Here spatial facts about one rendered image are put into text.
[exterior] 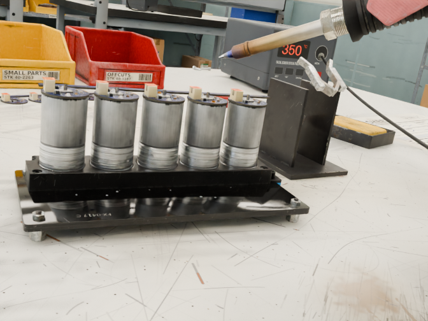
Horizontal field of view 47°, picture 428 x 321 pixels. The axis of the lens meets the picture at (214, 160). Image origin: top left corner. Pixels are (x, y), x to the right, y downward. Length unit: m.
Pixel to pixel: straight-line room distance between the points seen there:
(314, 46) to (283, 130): 0.37
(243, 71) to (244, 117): 0.48
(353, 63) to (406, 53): 0.64
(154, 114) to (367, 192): 0.18
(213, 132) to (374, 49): 5.46
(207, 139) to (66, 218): 0.10
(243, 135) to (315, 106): 0.12
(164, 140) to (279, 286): 0.11
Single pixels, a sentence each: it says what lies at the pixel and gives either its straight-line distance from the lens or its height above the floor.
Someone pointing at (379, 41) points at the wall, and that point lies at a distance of 5.72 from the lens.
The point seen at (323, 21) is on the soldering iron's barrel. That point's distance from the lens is 0.27.
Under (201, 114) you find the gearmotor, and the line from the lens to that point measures 0.30.
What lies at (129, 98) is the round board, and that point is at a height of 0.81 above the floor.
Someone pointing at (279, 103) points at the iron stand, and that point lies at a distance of 0.40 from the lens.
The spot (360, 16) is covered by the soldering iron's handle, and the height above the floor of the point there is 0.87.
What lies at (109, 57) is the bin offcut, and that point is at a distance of 0.74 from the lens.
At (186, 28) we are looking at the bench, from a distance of 3.14.
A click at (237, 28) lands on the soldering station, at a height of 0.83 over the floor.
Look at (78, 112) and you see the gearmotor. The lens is 0.27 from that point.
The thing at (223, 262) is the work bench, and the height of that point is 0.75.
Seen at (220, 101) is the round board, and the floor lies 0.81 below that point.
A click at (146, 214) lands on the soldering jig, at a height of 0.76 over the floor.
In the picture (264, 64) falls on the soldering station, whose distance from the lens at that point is 0.73.
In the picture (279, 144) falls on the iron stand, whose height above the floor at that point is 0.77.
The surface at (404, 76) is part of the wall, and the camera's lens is 5.51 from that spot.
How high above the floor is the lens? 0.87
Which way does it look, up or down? 18 degrees down
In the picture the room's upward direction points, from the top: 8 degrees clockwise
